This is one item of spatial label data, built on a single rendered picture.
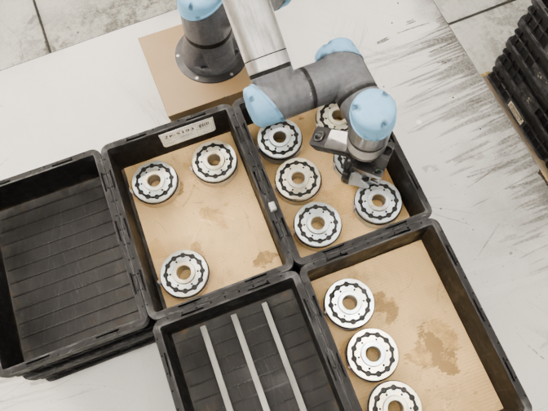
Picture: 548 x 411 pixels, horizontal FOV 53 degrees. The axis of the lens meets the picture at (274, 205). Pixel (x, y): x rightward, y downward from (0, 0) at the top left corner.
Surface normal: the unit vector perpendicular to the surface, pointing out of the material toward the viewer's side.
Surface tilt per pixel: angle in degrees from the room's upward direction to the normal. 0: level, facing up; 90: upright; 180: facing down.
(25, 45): 0
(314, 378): 0
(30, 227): 0
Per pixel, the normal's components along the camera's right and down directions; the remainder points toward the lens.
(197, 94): -0.01, -0.40
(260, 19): 0.30, 0.13
